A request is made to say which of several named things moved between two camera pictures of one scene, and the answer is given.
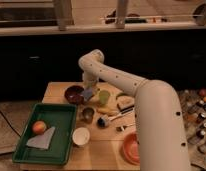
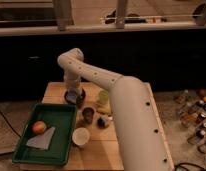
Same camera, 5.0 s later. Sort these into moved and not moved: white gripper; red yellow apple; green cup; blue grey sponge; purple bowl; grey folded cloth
Moved: white gripper; blue grey sponge
Not moved: grey folded cloth; purple bowl; green cup; red yellow apple
